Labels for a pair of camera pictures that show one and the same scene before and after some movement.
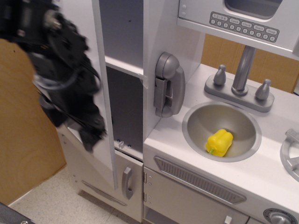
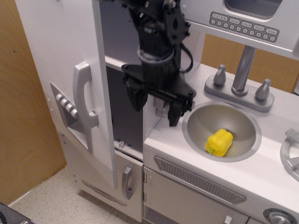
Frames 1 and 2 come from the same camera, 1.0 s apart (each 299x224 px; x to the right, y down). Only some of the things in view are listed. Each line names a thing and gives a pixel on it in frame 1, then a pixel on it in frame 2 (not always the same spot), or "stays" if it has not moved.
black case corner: x=8 y=215 stays
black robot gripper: x=71 y=96 to x=162 y=79
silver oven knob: x=276 y=216 stays
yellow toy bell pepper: x=219 y=143 stays
